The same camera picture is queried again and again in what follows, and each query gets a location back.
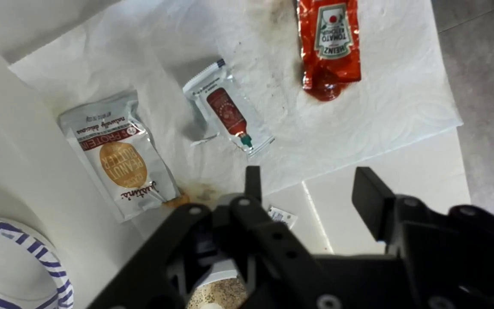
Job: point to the blue patterned paper plate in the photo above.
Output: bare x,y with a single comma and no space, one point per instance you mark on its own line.
31,274

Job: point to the white sriracha sauce sachet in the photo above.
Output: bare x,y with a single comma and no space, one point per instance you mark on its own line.
225,108

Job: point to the white brown sauce sachet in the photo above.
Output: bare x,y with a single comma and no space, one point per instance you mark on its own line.
120,152

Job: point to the white bowl with food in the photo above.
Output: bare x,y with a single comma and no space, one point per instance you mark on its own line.
220,286

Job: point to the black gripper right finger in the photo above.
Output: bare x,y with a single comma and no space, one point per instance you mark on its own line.
372,200

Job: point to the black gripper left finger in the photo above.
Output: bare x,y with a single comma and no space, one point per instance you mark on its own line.
252,182

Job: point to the red ketchup sachet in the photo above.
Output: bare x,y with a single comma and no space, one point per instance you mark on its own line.
329,46

